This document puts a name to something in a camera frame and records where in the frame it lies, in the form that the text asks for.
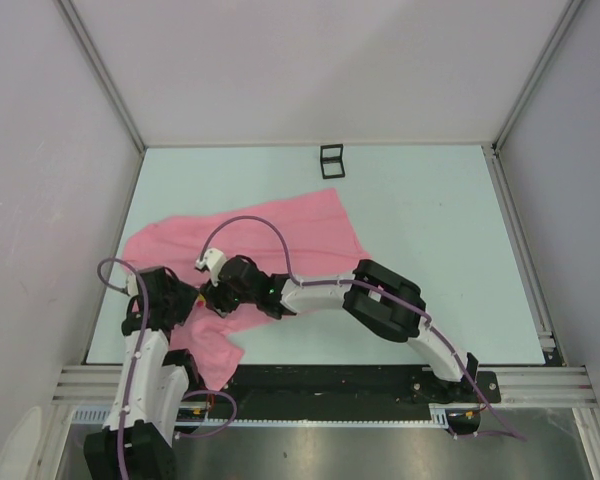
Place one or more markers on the white slotted cable duct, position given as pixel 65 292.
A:
pixel 437 418

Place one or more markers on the black square frame stand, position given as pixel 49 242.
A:
pixel 331 161

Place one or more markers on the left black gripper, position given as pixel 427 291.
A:
pixel 187 295

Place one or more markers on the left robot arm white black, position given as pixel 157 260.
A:
pixel 135 441

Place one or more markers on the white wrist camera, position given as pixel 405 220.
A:
pixel 212 260
pixel 131 287

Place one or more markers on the aluminium frame rail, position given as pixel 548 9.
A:
pixel 531 285
pixel 503 386

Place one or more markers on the left corner aluminium post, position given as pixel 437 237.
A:
pixel 88 48

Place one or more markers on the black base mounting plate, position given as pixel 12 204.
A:
pixel 342 392

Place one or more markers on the corner aluminium post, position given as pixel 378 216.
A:
pixel 541 65
pixel 88 48

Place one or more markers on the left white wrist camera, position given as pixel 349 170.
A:
pixel 131 287

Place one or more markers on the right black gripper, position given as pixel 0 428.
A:
pixel 216 300

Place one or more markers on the front aluminium frame rail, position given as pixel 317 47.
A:
pixel 503 386

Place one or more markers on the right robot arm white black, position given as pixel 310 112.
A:
pixel 387 304

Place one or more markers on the right corner aluminium post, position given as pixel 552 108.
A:
pixel 541 65

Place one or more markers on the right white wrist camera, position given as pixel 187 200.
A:
pixel 212 260

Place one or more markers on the right aluminium frame rail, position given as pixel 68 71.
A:
pixel 531 285

